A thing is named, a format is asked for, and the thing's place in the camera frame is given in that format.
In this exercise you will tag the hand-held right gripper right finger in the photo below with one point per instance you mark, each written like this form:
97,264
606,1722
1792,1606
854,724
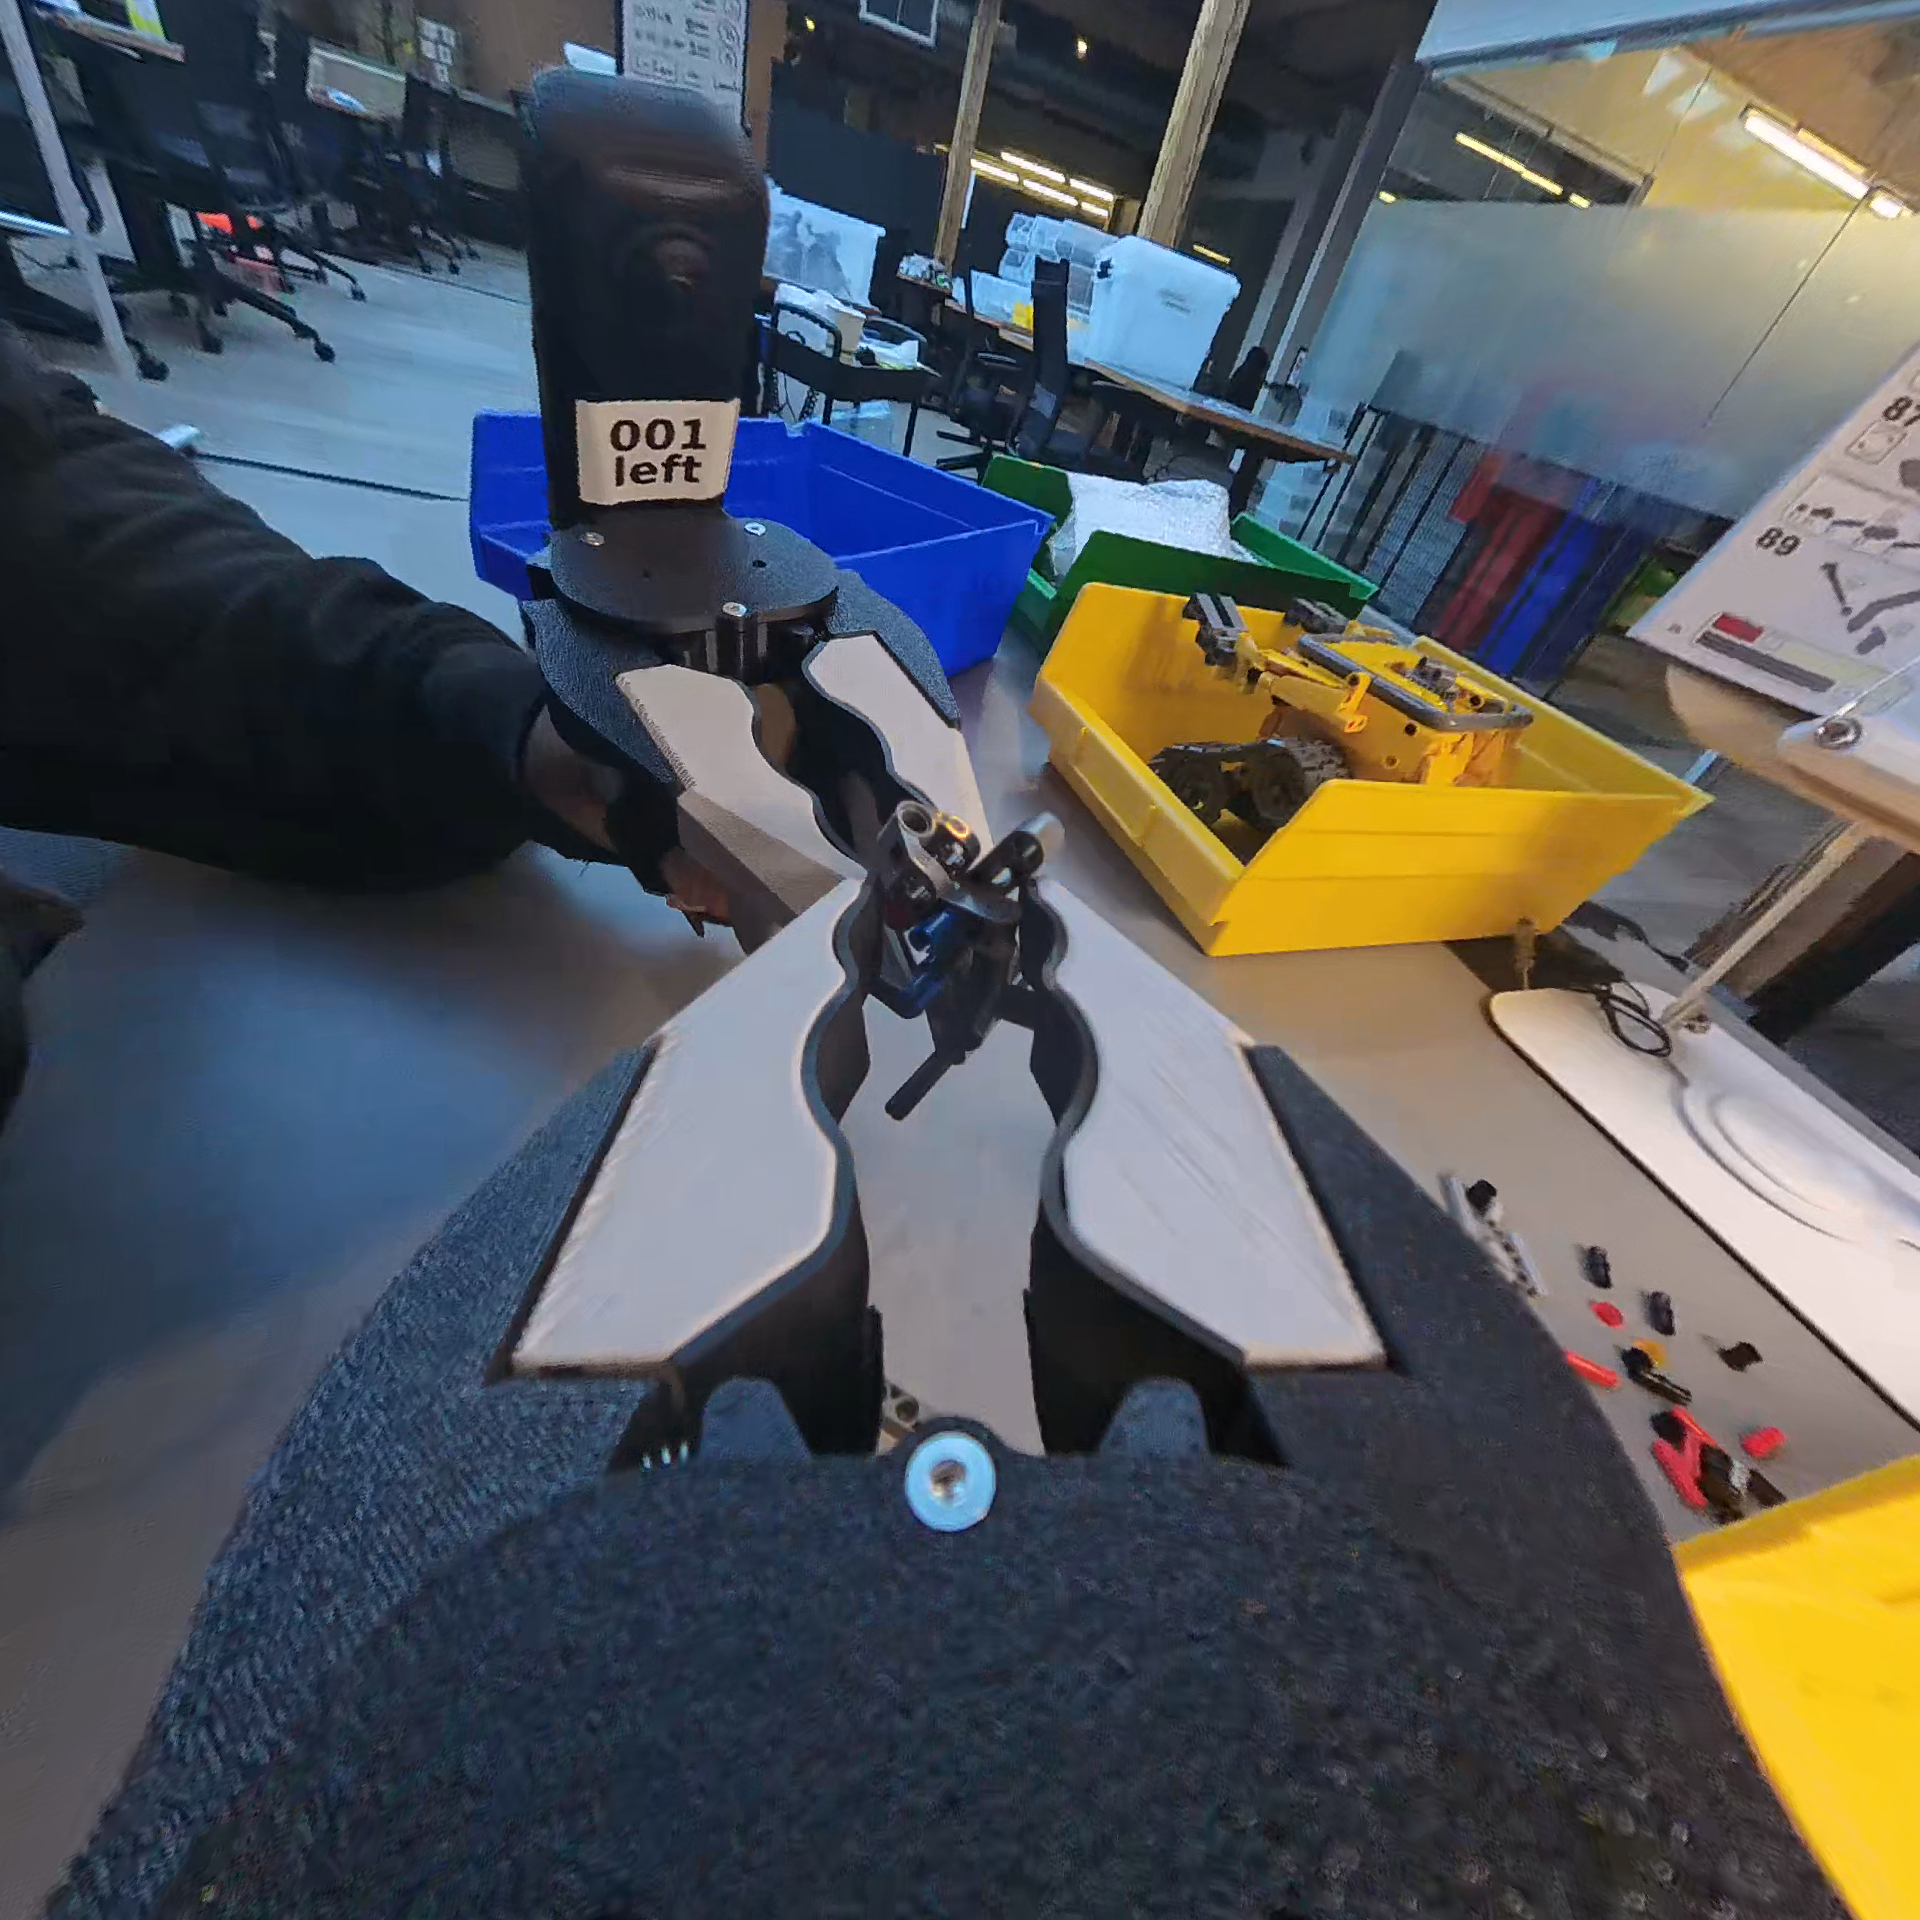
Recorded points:
1202,1200

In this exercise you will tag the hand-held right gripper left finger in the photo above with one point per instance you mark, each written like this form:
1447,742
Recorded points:
690,1200

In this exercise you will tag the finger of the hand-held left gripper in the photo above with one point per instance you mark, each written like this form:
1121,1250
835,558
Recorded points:
720,780
901,705

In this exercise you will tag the black brick assembly coloured pins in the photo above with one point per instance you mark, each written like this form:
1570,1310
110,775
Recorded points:
960,900

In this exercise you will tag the small brick parts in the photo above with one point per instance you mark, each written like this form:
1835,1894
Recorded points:
1681,1448

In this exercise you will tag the grey desk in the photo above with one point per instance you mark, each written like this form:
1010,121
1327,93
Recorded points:
299,1079

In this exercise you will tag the person's left hand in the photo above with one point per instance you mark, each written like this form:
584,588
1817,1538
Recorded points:
567,795

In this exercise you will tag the blue storage bin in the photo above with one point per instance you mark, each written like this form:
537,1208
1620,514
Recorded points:
901,526

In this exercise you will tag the small whiteboard on stand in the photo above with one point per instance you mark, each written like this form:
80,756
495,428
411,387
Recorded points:
683,45

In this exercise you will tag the black office chair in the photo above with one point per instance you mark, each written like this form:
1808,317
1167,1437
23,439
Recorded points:
224,180
405,180

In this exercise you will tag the green storage bin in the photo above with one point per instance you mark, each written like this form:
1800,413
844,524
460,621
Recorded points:
1027,488
1140,563

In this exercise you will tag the white foam block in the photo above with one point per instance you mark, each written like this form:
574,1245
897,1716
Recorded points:
1155,517

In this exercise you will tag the yellow storage bin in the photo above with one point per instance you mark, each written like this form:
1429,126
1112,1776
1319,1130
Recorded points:
1817,1679
1426,870

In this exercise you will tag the wooden workbench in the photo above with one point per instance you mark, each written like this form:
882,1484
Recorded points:
1202,397

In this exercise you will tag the yellow toy bulldozer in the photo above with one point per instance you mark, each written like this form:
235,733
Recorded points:
1349,720

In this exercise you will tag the white plastic container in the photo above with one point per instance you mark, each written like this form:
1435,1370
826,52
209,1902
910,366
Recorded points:
1164,308

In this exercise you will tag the shelf of coloured bins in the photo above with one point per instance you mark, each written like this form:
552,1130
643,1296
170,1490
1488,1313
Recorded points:
1547,554

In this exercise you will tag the instruction booklet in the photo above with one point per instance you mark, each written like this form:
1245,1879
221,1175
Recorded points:
1830,570

